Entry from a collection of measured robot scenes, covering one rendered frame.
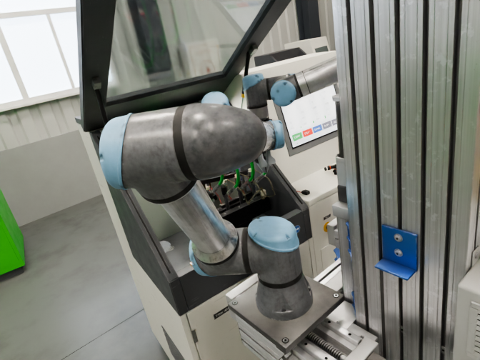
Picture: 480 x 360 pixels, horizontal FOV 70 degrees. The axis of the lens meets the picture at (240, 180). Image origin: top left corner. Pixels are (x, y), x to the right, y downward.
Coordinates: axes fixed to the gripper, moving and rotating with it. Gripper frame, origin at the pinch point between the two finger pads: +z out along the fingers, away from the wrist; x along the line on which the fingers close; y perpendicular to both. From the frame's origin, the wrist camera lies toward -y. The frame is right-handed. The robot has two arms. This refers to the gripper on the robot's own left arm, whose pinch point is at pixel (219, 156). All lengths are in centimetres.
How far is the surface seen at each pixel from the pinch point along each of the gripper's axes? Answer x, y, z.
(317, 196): 35, 23, 37
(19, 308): -174, -62, 192
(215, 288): -25, 34, 30
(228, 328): -29, 49, 46
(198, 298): -33, 35, 28
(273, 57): 207, -232, 271
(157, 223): -34, -13, 57
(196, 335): -40, 45, 37
